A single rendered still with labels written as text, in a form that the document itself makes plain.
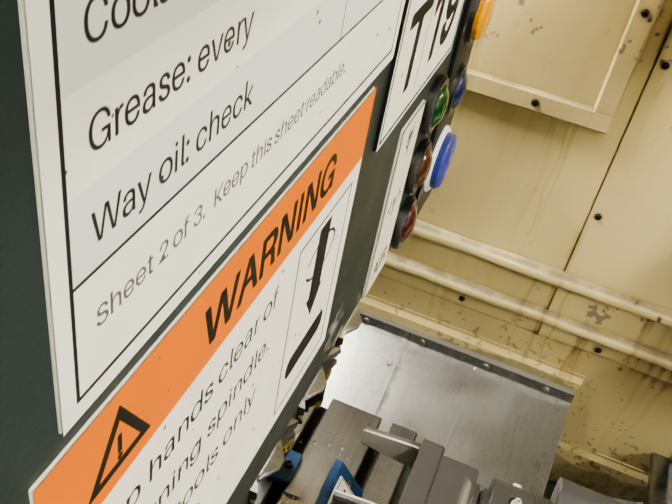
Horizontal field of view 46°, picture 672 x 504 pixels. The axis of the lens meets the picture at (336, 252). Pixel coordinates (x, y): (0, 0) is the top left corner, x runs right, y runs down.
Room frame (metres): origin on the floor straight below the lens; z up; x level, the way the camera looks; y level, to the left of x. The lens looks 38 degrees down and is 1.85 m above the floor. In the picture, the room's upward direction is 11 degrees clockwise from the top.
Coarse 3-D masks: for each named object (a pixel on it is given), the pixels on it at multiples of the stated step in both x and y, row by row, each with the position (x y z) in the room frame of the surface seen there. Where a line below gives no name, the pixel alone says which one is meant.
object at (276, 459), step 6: (276, 444) 0.49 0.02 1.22; (282, 444) 0.49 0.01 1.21; (276, 450) 0.48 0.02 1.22; (282, 450) 0.49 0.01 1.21; (270, 456) 0.48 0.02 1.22; (276, 456) 0.48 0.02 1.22; (282, 456) 0.48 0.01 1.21; (270, 462) 0.47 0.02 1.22; (276, 462) 0.47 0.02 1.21; (282, 462) 0.47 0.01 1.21; (264, 468) 0.46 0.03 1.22; (270, 468) 0.46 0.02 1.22; (276, 468) 0.47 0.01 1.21; (264, 474) 0.46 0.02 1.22; (270, 474) 0.46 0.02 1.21; (258, 480) 0.45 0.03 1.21
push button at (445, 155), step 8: (448, 136) 0.36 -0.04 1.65; (448, 144) 0.36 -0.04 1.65; (440, 152) 0.35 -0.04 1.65; (448, 152) 0.35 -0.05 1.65; (440, 160) 0.35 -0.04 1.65; (448, 160) 0.35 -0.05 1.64; (440, 168) 0.35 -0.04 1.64; (448, 168) 0.36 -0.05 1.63; (432, 176) 0.35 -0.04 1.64; (440, 176) 0.35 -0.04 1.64; (432, 184) 0.35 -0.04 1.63; (440, 184) 0.35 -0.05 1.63
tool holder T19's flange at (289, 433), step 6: (300, 408) 0.53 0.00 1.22; (294, 414) 0.53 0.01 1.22; (300, 414) 0.53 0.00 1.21; (294, 420) 0.52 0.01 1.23; (300, 420) 0.53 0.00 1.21; (288, 426) 0.51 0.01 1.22; (294, 426) 0.51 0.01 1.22; (288, 432) 0.51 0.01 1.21; (294, 432) 0.52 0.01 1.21; (282, 438) 0.51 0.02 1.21; (288, 438) 0.51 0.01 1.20
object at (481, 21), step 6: (486, 0) 0.35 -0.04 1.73; (492, 0) 0.36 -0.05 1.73; (480, 6) 0.35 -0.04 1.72; (486, 6) 0.35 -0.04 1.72; (492, 6) 0.36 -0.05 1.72; (480, 12) 0.35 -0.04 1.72; (486, 12) 0.35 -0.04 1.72; (492, 12) 0.37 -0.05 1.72; (480, 18) 0.35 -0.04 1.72; (486, 18) 0.35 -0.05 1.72; (474, 24) 0.35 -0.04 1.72; (480, 24) 0.35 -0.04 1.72; (486, 24) 0.36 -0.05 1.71; (474, 30) 0.35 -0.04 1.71; (480, 30) 0.35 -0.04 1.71; (474, 36) 0.35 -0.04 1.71; (480, 36) 0.36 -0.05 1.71
